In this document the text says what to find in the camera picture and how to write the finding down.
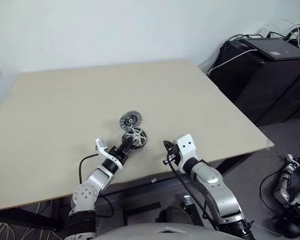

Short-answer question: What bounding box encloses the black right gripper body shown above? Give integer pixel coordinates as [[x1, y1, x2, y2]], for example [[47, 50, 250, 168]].
[[163, 149, 183, 168]]

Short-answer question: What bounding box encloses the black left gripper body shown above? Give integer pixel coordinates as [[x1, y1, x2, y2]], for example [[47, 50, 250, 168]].
[[108, 145, 130, 166]]

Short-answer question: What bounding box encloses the silver spoked rotor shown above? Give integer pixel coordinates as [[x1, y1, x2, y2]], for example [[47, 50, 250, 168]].
[[121, 126, 151, 153]]

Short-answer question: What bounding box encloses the dark rounded shape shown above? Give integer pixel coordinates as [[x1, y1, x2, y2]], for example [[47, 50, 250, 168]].
[[158, 205, 194, 226]]

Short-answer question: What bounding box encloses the grey robot torso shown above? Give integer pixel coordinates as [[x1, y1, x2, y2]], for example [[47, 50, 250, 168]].
[[93, 223, 217, 240]]

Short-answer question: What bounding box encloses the black cabinet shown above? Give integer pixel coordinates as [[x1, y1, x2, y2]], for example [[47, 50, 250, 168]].
[[206, 37, 300, 127]]

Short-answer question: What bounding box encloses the dark patterned floor mat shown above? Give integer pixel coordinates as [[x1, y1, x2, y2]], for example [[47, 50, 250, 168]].
[[0, 199, 68, 240]]

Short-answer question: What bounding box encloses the black rounded floor object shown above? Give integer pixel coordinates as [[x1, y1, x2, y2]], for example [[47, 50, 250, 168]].
[[276, 216, 300, 239]]

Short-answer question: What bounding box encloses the flat black device with label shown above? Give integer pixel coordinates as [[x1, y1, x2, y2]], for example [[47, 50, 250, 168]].
[[245, 36, 300, 61]]

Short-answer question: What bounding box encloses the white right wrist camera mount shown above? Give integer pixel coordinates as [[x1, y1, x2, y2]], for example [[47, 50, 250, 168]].
[[176, 133, 199, 174]]

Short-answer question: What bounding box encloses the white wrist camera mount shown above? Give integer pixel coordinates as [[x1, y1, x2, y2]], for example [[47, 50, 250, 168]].
[[176, 133, 199, 174], [94, 138, 123, 173]]

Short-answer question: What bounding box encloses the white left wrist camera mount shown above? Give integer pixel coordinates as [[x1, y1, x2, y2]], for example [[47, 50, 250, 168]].
[[94, 138, 123, 173]]

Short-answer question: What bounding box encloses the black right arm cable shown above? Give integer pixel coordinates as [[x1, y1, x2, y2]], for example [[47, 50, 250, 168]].
[[165, 151, 221, 231]]

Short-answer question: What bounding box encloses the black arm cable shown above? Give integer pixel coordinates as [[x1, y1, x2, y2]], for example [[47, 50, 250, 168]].
[[78, 154, 115, 218], [165, 151, 221, 231]]

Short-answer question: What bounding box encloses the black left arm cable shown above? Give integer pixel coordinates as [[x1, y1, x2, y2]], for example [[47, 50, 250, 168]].
[[78, 154, 115, 218]]

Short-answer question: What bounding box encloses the small silver bracket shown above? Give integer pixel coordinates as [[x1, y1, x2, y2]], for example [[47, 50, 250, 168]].
[[182, 195, 194, 208]]

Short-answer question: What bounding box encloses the black cable loop on floor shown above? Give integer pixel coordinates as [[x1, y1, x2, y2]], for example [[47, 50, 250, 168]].
[[259, 169, 287, 210]]

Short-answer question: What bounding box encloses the white cable over cabinet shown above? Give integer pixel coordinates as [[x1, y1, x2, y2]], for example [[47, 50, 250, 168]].
[[206, 48, 259, 76]]

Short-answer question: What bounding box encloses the tangle of cables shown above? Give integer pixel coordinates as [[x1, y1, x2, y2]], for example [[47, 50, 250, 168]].
[[264, 18, 300, 52]]

